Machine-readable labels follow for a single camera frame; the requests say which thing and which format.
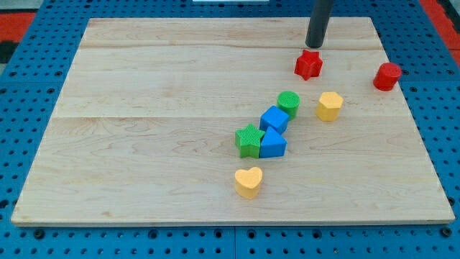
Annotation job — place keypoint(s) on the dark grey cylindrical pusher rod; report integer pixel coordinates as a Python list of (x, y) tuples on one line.
[(318, 23)]

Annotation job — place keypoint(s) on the red star block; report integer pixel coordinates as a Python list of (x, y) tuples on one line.
[(308, 65)]

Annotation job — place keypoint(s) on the yellow hexagon block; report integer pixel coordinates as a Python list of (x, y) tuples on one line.
[(329, 106)]

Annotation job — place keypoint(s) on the green star block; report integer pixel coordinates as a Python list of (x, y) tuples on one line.
[(248, 141)]

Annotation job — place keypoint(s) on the red cylinder block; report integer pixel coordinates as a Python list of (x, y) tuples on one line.
[(387, 76)]

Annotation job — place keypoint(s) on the green cylinder block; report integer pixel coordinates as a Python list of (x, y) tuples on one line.
[(289, 101)]

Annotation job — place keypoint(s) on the blue cube block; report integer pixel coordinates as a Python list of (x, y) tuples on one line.
[(276, 118)]

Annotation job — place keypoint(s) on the blue triangle block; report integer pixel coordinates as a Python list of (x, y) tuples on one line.
[(273, 144)]

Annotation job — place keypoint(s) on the yellow heart block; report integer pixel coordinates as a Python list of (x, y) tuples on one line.
[(247, 182)]

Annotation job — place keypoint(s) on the light wooden board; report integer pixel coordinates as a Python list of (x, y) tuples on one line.
[(143, 131)]

